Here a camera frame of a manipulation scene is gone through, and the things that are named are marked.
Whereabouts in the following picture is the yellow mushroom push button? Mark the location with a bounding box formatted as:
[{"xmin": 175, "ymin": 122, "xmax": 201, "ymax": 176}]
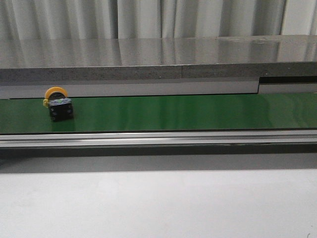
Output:
[{"xmin": 43, "ymin": 86, "xmax": 74, "ymax": 122}]

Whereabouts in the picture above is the aluminium front conveyor rail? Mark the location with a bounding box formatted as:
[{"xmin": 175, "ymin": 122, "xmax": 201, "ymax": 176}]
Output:
[{"xmin": 0, "ymin": 129, "xmax": 317, "ymax": 149}]

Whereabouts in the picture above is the white pleated curtain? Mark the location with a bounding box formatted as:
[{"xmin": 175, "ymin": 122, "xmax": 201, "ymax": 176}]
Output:
[{"xmin": 0, "ymin": 0, "xmax": 317, "ymax": 40}]

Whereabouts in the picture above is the grey rear conveyor rail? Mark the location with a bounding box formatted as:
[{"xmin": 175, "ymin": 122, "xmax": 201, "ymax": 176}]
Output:
[{"xmin": 0, "ymin": 76, "xmax": 317, "ymax": 99}]

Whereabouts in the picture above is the green conveyor belt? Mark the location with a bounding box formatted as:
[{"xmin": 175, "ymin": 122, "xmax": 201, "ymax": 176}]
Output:
[{"xmin": 0, "ymin": 93, "xmax": 317, "ymax": 134}]

